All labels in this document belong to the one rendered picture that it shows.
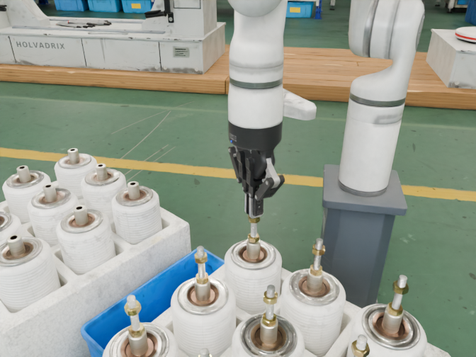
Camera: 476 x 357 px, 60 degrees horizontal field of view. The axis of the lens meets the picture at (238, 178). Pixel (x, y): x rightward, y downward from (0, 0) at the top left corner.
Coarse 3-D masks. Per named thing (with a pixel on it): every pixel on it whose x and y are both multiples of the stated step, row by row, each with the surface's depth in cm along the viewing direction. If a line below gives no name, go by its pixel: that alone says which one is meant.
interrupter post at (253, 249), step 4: (248, 240) 68; (248, 244) 67; (252, 244) 67; (256, 244) 67; (248, 248) 68; (252, 248) 67; (256, 248) 67; (248, 252) 68; (252, 252) 68; (256, 252) 68; (248, 256) 68; (252, 256) 68; (256, 256) 68
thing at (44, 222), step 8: (72, 192) 87; (72, 200) 84; (32, 208) 82; (56, 208) 81; (64, 208) 82; (72, 208) 84; (32, 216) 82; (40, 216) 81; (48, 216) 81; (56, 216) 81; (64, 216) 82; (32, 224) 84; (40, 224) 82; (48, 224) 82; (56, 224) 82; (40, 232) 83; (48, 232) 83; (48, 240) 84; (56, 240) 84
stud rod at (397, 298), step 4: (400, 276) 52; (404, 276) 52; (400, 280) 52; (404, 280) 52; (400, 284) 52; (404, 284) 52; (396, 296) 53; (400, 296) 53; (396, 300) 53; (400, 300) 53; (392, 304) 54; (396, 304) 54; (400, 304) 54; (396, 308) 54
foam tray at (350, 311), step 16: (224, 272) 76; (288, 272) 76; (352, 304) 69; (160, 320) 66; (240, 320) 67; (352, 320) 66; (224, 352) 61; (304, 352) 61; (336, 352) 61; (432, 352) 61
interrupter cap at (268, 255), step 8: (232, 248) 70; (240, 248) 70; (264, 248) 70; (272, 248) 70; (232, 256) 68; (240, 256) 68; (264, 256) 68; (272, 256) 68; (240, 264) 66; (248, 264) 67; (256, 264) 67; (264, 264) 67
